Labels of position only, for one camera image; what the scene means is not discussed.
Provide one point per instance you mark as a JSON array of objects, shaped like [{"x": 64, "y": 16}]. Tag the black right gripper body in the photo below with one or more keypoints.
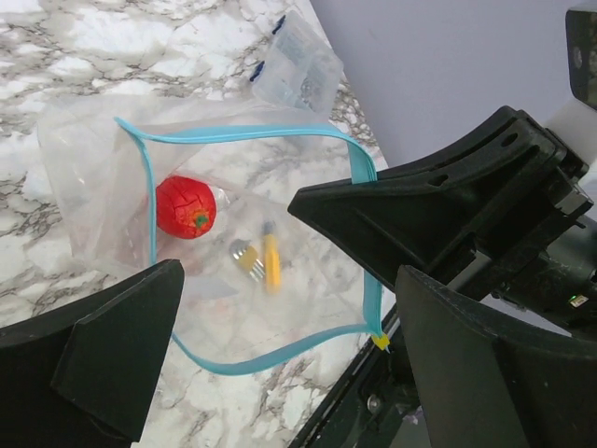
[{"x": 519, "y": 222}]

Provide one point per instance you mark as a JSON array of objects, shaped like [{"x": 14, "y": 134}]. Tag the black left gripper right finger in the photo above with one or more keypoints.
[{"x": 487, "y": 379}]

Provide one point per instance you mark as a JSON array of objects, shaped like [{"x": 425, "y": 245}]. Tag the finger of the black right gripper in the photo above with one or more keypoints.
[
  {"x": 457, "y": 149},
  {"x": 386, "y": 224}
]

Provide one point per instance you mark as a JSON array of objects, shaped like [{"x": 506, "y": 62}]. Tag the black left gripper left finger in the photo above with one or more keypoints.
[{"x": 84, "y": 374}]

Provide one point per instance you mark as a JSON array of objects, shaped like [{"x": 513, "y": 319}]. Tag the red tomato toy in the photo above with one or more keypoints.
[{"x": 186, "y": 207}]

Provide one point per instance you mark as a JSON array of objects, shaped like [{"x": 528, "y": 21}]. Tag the clear zip top bag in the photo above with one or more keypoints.
[{"x": 106, "y": 154}]

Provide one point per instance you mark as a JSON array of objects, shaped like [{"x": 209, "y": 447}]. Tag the yellow hex key set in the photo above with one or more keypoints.
[{"x": 247, "y": 259}]

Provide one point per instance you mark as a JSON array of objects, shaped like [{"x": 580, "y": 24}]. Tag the clear plastic screw box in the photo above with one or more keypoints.
[{"x": 299, "y": 68}]

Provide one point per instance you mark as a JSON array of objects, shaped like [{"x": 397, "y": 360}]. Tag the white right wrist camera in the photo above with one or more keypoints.
[{"x": 576, "y": 119}]

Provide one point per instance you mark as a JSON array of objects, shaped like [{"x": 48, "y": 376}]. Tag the yellow handled screwdriver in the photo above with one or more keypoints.
[{"x": 271, "y": 258}]

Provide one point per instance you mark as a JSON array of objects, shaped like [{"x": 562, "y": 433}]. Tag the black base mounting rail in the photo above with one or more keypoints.
[{"x": 367, "y": 405}]

